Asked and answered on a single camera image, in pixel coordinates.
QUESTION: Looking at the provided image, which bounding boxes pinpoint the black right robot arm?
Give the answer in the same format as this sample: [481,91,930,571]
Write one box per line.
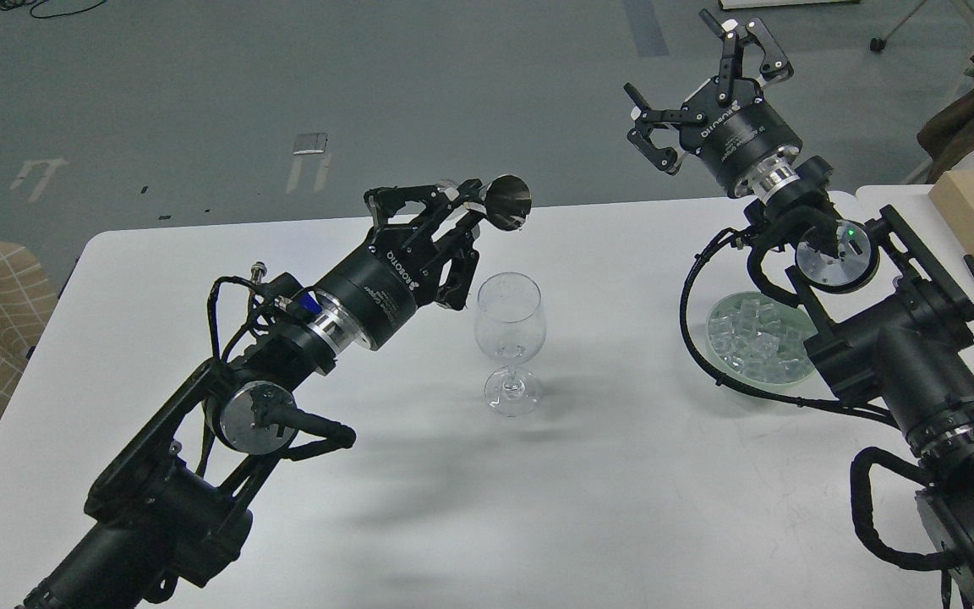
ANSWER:
[625,10,974,608]

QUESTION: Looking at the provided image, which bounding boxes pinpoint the steel cocktail jigger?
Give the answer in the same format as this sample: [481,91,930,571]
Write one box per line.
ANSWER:
[435,174,531,232]

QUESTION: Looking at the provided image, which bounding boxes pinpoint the black floor cable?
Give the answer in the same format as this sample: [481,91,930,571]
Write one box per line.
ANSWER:
[0,0,107,36]

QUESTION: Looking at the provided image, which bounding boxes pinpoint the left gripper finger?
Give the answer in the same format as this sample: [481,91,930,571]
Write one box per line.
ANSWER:
[364,178,484,255]
[419,222,479,310]

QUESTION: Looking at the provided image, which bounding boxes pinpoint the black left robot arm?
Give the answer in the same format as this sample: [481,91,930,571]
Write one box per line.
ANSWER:
[22,178,491,608]

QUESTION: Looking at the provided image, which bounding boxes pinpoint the green bowl of ice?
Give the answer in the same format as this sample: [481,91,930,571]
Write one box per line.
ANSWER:
[706,292,816,391]

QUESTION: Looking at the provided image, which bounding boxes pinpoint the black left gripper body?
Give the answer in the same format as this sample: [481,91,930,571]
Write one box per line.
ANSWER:
[315,227,440,351]

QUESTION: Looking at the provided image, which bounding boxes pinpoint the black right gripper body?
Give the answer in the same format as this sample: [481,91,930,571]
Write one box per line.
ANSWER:
[681,80,802,198]

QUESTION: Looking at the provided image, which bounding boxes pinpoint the clear wine glass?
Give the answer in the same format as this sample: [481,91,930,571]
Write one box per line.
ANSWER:
[473,272,546,419]

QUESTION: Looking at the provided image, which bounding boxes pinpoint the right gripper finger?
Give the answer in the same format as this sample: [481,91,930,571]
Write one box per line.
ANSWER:
[625,82,707,176]
[699,10,795,104]

